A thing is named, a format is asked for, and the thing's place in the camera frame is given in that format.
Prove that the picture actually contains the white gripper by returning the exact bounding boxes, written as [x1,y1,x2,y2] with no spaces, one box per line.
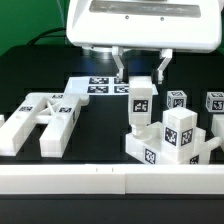
[67,0,223,84]

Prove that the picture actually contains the white chair seat part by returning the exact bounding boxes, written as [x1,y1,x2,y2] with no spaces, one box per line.
[125,122,222,165]

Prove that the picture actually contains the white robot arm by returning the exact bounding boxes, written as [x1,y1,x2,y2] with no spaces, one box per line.
[66,0,224,81]

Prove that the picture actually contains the white sheet with four tags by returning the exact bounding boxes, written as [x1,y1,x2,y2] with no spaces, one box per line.
[63,76,159,98]

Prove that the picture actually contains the white tagged cube block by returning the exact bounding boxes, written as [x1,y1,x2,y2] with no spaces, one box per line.
[206,92,224,112]
[167,90,187,109]

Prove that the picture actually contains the white right tagged cube block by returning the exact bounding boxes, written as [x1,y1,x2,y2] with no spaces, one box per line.
[206,92,224,112]

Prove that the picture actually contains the white part at right edge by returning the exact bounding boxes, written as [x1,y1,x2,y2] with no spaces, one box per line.
[211,114,224,151]

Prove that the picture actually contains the white part at edge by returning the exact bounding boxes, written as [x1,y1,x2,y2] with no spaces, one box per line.
[211,114,224,151]
[0,115,5,128]

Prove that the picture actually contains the white part at left edge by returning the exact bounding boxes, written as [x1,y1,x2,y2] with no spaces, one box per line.
[0,115,5,128]

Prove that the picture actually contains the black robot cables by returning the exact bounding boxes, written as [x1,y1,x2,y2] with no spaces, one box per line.
[26,0,71,47]

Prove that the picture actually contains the white chair back frame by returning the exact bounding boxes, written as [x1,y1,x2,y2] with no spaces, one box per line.
[0,93,89,158]

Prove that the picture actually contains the white front rail fixture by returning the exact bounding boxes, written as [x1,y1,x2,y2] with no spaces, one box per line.
[0,164,224,195]

